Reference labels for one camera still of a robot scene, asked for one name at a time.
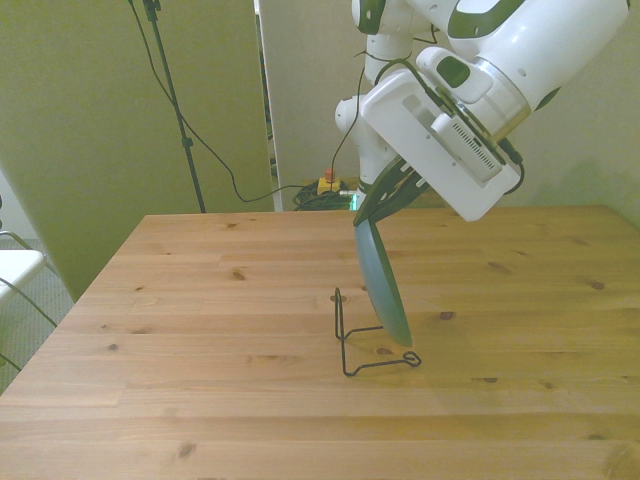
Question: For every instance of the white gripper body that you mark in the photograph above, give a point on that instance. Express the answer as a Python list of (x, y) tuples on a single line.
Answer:
[(410, 135)]

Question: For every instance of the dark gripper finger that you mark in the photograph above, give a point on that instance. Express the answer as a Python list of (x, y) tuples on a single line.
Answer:
[(402, 197), (380, 192)]

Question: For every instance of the round plastic plate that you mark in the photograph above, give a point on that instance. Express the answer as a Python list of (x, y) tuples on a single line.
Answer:
[(382, 290)]

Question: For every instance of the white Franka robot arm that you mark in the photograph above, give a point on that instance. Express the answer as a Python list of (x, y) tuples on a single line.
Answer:
[(540, 45)]

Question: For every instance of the yellow emergency stop box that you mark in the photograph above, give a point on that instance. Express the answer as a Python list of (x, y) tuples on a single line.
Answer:
[(330, 185)]

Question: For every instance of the white partition panel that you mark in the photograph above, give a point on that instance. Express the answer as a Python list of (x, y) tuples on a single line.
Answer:
[(267, 100)]

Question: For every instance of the black tripod pole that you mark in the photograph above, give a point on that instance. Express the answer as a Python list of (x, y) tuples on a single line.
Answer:
[(172, 95)]

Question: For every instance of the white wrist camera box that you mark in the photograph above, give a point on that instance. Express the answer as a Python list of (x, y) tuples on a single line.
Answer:
[(470, 147)]

